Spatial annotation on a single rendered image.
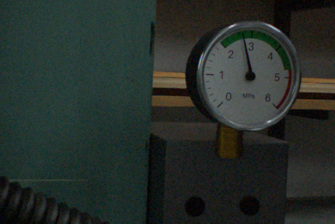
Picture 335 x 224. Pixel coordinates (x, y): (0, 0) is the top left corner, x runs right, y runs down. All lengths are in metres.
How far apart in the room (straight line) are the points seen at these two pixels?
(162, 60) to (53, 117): 2.74
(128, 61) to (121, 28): 0.02
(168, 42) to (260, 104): 2.79
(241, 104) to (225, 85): 0.01
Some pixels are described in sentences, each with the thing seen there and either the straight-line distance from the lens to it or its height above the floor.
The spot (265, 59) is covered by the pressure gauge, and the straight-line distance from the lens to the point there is 0.39.
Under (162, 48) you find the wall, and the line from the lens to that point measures 3.16.
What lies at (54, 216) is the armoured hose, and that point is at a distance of 0.32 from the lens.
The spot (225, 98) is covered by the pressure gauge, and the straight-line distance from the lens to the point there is 0.38.
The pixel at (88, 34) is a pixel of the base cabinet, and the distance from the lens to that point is 0.42.
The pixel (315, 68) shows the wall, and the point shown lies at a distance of 3.55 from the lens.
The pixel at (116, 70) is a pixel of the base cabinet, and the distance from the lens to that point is 0.43.
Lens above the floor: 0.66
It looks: 3 degrees down
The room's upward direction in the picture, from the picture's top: 3 degrees clockwise
